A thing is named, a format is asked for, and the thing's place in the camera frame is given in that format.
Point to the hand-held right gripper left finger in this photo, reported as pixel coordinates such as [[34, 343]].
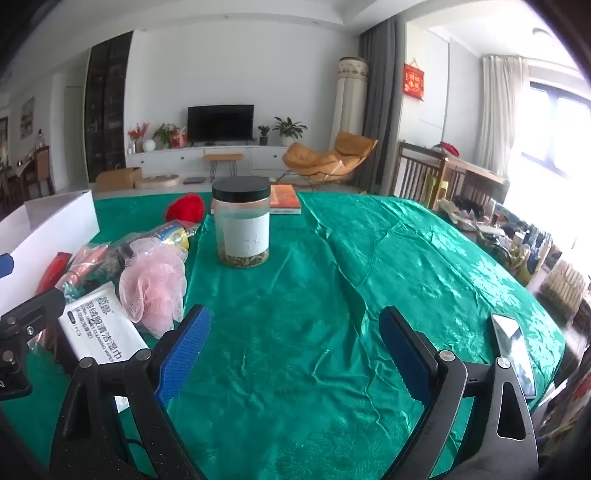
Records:
[[184, 350]]

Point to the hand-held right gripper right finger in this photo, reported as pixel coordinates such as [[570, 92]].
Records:
[[406, 360]]

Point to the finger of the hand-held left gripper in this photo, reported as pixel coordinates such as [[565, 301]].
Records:
[[32, 311], [4, 266]]

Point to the red snack packet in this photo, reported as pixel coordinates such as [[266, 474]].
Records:
[[55, 270]]

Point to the white cardboard box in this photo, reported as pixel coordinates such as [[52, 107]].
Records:
[[46, 221]]

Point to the white wet wipes packet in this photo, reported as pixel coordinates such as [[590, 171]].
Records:
[[97, 337]]

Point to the pink plush toy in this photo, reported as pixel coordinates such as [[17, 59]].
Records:
[[152, 286]]

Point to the pink striped packet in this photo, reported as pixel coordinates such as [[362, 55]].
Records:
[[85, 261]]

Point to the black mesh pouf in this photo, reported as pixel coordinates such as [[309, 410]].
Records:
[[138, 249]]

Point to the blue and yellow packet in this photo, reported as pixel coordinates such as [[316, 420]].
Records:
[[173, 235]]

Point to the red yarn ball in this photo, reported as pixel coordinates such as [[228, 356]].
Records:
[[184, 208]]

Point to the wooden dining chair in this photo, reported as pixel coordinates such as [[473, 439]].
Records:
[[39, 166]]

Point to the smartphone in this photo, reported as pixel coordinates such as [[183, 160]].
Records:
[[515, 355]]

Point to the green satin tablecloth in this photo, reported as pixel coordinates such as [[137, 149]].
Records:
[[300, 300]]

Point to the clear jar with black lid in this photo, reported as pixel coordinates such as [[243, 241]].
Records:
[[242, 230]]

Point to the brown cardboard box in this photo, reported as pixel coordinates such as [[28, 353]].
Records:
[[117, 179]]

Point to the pile of assorted clutter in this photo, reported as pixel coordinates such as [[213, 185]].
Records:
[[517, 240]]

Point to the dark flat device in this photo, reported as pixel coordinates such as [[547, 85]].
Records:
[[194, 180]]

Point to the beige round cushion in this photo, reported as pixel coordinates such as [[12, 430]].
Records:
[[157, 181]]

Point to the orange book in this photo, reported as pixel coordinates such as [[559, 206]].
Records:
[[282, 197]]

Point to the white round vase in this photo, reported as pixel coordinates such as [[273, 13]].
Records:
[[148, 146]]

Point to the red flower arrangement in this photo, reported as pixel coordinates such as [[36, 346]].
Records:
[[137, 134]]

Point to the dark tall cabinet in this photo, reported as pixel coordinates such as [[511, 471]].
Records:
[[106, 101]]

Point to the wooden bench with metal legs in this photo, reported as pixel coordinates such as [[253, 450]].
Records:
[[223, 158]]

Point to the bushy green potted plant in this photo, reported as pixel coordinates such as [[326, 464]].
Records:
[[164, 134]]

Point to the white television cabinet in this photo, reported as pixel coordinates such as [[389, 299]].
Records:
[[263, 159]]

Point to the red gift box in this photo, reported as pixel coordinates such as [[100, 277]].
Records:
[[179, 140]]

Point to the red cloth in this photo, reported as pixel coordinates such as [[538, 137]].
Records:
[[450, 148]]

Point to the orange lounge chair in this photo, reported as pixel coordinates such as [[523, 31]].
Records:
[[318, 161]]

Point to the small potted plant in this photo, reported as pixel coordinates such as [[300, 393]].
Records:
[[263, 134]]

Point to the flat screen television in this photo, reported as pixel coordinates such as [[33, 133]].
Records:
[[220, 122]]

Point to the large green potted plant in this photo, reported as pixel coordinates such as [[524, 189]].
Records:
[[288, 129]]

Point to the standing air conditioner with cover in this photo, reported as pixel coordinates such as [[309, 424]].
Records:
[[348, 106]]

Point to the white curtain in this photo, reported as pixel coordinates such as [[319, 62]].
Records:
[[501, 115]]

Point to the grey curtain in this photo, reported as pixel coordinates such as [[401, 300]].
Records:
[[378, 92]]

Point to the framed wall picture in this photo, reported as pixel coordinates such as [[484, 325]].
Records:
[[27, 117]]

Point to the red wall hanging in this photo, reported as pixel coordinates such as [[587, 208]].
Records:
[[413, 81]]

